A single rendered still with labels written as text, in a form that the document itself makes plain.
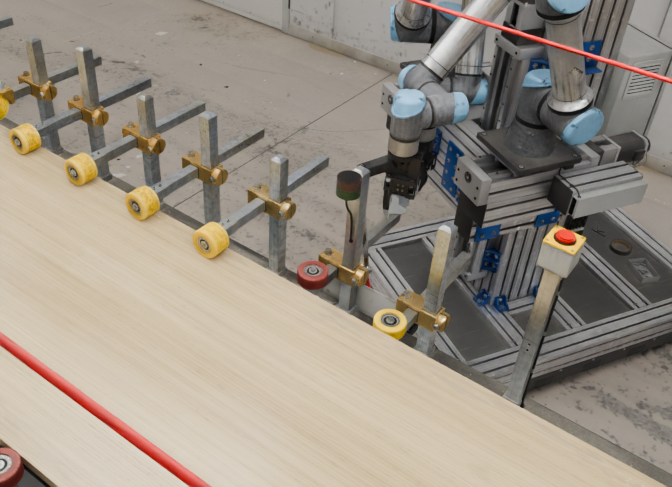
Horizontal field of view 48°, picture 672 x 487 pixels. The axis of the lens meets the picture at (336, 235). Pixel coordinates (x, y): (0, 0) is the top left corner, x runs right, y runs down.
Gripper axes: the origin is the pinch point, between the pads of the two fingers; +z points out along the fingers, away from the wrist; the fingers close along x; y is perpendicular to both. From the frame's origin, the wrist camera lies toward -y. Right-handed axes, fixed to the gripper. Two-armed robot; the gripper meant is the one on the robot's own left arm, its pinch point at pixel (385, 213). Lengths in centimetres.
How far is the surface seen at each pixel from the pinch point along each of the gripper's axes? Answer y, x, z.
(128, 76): -199, 218, 100
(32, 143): -108, 4, 5
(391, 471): 18, -70, 9
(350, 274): -5.5, -11.8, 13.1
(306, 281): -14.5, -22.6, 9.2
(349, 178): -7.6, -14.0, -18.2
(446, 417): 26, -54, 9
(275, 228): -29.7, -2.1, 11.3
